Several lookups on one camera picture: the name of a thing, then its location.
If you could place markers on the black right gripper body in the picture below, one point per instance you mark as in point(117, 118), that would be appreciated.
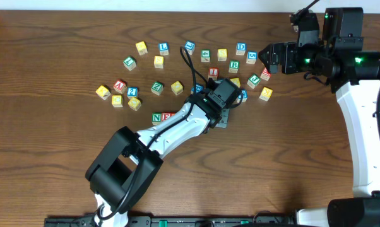
point(282, 57)

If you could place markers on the red E letter block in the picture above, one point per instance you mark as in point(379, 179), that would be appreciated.
point(166, 115)

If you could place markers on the green N letter block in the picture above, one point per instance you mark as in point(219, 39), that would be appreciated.
point(156, 118)

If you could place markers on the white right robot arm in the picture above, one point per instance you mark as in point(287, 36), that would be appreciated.
point(332, 53)

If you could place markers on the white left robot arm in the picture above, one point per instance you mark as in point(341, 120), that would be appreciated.
point(124, 169)

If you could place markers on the blue 5 number block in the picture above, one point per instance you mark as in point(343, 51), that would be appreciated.
point(251, 57)

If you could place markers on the red M letter block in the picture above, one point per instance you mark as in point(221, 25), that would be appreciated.
point(265, 75)

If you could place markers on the blue D block upper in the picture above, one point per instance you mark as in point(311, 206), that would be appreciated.
point(240, 48)

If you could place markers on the green J letter block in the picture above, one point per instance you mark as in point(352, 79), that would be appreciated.
point(253, 81)

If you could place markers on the green B letter block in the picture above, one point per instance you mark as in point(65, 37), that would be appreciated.
point(234, 66)

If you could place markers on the blue T letter block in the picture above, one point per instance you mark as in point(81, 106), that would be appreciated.
point(243, 96)

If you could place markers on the yellow K letter block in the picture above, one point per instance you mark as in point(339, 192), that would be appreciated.
point(266, 94)

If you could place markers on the yellow block beside P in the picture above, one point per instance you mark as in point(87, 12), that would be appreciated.
point(236, 81)

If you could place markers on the blue H letter block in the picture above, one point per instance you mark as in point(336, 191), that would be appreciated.
point(197, 88)

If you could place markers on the red I block lower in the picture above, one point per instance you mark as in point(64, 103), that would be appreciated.
point(213, 73)

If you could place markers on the yellow block beside Z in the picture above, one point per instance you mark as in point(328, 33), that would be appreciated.
point(177, 88)

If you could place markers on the green 4 number block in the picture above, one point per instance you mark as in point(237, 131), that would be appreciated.
point(205, 55)

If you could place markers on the green Z letter block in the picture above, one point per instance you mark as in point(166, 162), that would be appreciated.
point(157, 88)

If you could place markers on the blue L block tilted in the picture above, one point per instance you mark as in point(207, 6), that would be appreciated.
point(190, 47)

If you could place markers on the yellow S letter block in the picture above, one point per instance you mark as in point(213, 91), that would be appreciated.
point(158, 61)

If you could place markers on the yellow O letter block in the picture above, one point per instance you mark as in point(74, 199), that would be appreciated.
point(134, 103)

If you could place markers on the blue 2 number block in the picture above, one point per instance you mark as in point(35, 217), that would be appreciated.
point(132, 92)

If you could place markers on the blue L block upright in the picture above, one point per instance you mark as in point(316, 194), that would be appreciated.
point(163, 48)

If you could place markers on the yellow C letter block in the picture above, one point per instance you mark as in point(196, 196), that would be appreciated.
point(117, 101)

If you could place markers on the red A letter block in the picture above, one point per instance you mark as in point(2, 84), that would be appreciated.
point(120, 86)

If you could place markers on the green L letter block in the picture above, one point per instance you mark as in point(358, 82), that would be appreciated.
point(130, 63)

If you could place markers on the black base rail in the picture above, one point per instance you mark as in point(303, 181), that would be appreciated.
point(263, 218)

